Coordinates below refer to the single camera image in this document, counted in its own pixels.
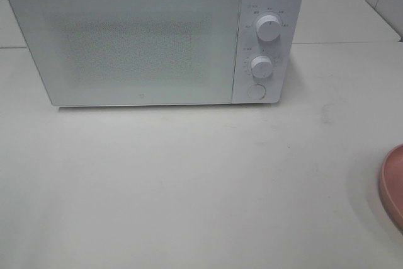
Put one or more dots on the round white door button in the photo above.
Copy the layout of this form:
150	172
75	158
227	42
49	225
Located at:
256	92

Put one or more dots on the pink round plate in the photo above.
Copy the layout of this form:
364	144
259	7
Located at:
390	185

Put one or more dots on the white microwave door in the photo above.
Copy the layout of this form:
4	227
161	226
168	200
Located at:
132	52

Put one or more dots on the lower white timer knob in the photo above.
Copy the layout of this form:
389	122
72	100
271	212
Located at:
261	67

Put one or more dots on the upper white power knob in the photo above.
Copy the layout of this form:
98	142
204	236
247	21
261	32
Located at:
268	27

